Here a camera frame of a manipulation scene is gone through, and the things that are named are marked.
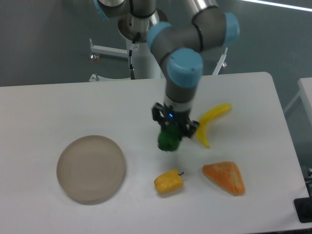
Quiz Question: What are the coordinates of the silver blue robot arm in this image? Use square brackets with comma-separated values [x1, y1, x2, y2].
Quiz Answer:
[144, 0, 240, 138]

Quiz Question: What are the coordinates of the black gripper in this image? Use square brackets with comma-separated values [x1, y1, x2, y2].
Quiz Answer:
[152, 102, 200, 138]

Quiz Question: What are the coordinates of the black device at table edge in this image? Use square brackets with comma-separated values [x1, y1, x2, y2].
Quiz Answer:
[293, 197, 312, 223]

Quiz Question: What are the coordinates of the beige round plate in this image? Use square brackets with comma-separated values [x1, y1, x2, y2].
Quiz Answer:
[56, 135, 126, 205]

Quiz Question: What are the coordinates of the orange triangular toy bread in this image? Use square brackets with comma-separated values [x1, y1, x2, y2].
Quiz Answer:
[202, 161, 246, 195]

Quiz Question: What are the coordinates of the yellow toy pepper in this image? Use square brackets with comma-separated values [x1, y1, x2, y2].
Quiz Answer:
[154, 169, 184, 194]

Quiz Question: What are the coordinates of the black cable on pedestal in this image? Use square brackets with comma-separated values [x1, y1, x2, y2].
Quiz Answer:
[127, 31, 141, 80]

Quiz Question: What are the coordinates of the green toy pepper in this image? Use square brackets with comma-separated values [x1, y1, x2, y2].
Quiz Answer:
[157, 123, 182, 152]

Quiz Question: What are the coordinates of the yellow toy banana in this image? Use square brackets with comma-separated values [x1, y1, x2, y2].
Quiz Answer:
[195, 103, 232, 148]

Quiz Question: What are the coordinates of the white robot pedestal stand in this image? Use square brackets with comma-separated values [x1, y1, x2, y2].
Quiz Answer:
[88, 9, 229, 82]

